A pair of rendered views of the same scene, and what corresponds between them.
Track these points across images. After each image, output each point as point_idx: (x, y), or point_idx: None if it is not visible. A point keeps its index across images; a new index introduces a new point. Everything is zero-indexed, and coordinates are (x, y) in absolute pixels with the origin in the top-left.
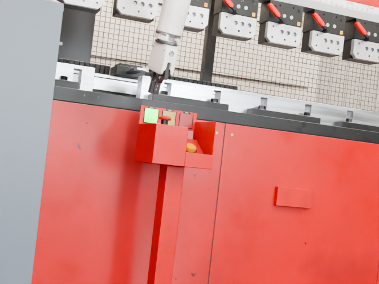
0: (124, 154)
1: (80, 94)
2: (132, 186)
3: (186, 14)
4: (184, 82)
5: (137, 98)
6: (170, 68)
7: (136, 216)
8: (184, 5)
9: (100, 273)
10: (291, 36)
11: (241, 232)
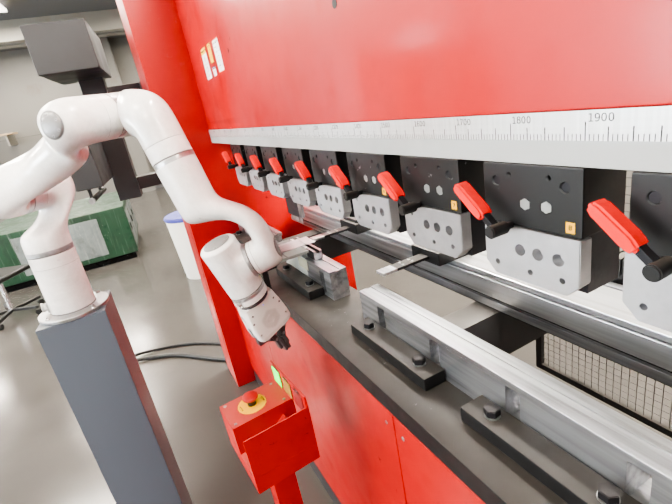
0: (327, 388)
1: (292, 313)
2: (340, 426)
3: (223, 275)
4: (394, 313)
5: (318, 333)
6: (254, 335)
7: (350, 458)
8: (210, 267)
9: (344, 484)
10: (547, 264)
11: None
